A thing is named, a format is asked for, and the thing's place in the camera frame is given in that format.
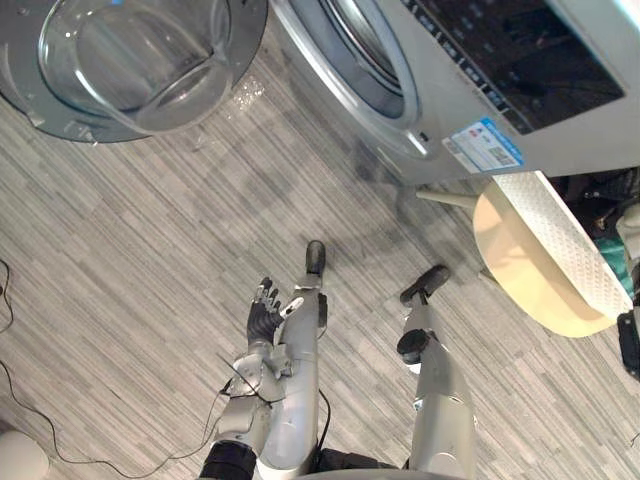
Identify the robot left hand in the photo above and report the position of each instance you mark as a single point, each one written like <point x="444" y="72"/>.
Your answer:
<point x="261" y="322"/>

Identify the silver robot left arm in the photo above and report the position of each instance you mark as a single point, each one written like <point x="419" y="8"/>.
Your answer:
<point x="245" y="400"/>

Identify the silver front-load washing machine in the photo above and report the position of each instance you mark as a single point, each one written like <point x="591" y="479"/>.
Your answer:
<point x="440" y="100"/>

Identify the round glass washing machine door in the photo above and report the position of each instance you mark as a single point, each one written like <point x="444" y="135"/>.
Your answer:
<point x="135" y="65"/>

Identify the white perforated laundry basket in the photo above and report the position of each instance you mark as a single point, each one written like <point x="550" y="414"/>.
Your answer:
<point x="555" y="235"/>

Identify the dark clothes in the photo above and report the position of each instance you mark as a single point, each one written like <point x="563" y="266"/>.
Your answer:
<point x="595" y="200"/>

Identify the black washing machine control panel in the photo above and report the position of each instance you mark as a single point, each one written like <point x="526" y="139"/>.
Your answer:
<point x="540" y="55"/>

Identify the silver robot left leg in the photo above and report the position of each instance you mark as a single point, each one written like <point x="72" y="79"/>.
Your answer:
<point x="297" y="380"/>

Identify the silver robot leg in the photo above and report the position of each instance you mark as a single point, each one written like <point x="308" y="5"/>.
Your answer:
<point x="297" y="380"/>
<point x="440" y="395"/>

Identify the dark robot left foot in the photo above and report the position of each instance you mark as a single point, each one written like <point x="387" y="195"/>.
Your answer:
<point x="315" y="256"/>

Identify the dark robot foot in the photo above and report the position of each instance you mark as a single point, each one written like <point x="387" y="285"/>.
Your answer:
<point x="315" y="256"/>
<point x="425" y="285"/>

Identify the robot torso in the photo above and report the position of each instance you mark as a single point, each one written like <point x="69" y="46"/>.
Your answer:
<point x="345" y="465"/>

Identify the dark robot right foot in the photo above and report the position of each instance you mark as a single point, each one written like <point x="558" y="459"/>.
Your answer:
<point x="425" y="285"/>

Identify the silver robot right leg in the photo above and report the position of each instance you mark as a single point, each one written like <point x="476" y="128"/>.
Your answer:
<point x="440" y="395"/>

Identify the round cream wooden stool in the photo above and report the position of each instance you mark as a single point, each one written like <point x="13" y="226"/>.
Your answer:
<point x="520" y="255"/>

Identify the white rounded object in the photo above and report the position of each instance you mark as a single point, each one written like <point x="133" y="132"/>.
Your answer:
<point x="20" y="457"/>

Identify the blue white energy label sticker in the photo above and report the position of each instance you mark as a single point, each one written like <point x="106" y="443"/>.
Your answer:
<point x="487" y="145"/>

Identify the teal garment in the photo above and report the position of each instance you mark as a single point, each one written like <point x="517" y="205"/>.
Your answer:
<point x="614" y="260"/>

